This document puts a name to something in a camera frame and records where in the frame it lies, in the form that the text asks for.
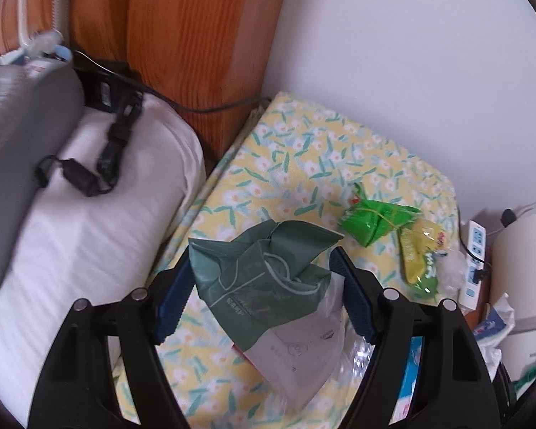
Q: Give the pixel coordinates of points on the white pillow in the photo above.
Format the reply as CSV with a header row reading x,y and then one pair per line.
x,y
85,241

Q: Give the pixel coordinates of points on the yellow floral pillow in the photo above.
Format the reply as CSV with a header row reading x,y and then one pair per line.
x,y
290,196

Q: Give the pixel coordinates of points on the clear crumpled plastic wrapper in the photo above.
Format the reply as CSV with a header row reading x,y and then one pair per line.
x,y
452,268

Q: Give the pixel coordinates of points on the wooden headboard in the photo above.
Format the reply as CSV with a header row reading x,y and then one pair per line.
x,y
174,40

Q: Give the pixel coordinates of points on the wooden nightstand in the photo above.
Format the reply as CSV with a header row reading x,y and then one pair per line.
x,y
475,317

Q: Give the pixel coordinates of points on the blue white paper packet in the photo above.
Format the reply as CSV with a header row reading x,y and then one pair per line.
x,y
410,375

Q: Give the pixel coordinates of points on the bright green crumpled wrapper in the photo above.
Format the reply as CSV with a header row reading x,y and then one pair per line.
x,y
371,219

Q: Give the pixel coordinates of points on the yellow green snack packet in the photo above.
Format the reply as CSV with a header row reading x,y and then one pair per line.
x,y
422,257

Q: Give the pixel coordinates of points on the clear plastic bag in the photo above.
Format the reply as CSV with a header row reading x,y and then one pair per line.
x,y
353,380

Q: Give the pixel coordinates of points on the white cylindrical appliance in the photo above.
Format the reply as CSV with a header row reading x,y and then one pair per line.
x,y
525,286

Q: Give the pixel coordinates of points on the dark green plastic packet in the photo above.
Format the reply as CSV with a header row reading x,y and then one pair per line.
x,y
261,286

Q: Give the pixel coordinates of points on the crumpled white tissue pack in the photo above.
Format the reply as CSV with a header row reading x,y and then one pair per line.
x,y
496,326

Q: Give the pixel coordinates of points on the green cloth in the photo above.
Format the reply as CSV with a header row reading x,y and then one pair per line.
x,y
529,375

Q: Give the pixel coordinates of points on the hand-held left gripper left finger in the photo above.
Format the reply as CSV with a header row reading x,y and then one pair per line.
x,y
173,304

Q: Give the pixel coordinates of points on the grey bedside machine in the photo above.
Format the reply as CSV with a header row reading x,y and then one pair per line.
x,y
24,143

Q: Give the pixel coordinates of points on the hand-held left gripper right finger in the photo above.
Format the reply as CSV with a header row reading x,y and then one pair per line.
x,y
358,304

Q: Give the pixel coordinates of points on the white power strip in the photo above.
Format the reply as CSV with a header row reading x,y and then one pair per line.
x,y
472,254

